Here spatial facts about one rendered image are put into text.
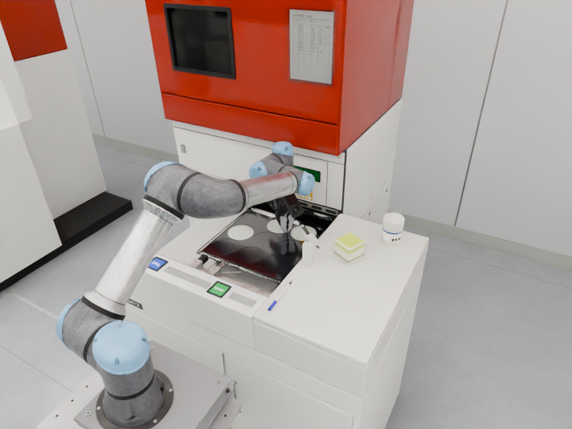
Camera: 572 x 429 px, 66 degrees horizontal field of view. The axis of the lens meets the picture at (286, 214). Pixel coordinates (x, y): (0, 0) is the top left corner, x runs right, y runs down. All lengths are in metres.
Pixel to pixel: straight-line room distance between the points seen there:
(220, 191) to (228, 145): 0.77
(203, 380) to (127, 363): 0.27
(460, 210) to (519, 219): 0.37
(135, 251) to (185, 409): 0.42
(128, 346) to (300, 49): 1.01
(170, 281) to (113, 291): 0.32
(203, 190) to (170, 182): 0.10
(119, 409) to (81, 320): 0.23
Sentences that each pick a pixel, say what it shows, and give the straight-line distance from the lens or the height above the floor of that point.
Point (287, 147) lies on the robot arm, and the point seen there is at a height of 1.26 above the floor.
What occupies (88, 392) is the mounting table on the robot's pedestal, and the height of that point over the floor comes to 0.82.
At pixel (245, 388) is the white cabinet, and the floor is 0.60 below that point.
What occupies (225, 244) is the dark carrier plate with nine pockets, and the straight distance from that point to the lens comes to 1.67.
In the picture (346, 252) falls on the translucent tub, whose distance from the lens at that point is 1.43.
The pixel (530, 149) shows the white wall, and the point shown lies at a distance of 3.05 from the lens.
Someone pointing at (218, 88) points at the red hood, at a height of 1.40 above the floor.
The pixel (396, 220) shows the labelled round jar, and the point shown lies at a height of 1.06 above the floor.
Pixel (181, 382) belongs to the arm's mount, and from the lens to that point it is 1.28.
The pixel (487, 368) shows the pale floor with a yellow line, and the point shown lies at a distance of 2.58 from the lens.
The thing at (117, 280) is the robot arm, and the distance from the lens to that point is 1.17.
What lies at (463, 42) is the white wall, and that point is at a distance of 2.92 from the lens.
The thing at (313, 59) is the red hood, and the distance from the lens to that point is 1.48.
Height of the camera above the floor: 1.89
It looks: 33 degrees down
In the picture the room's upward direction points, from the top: 1 degrees counter-clockwise
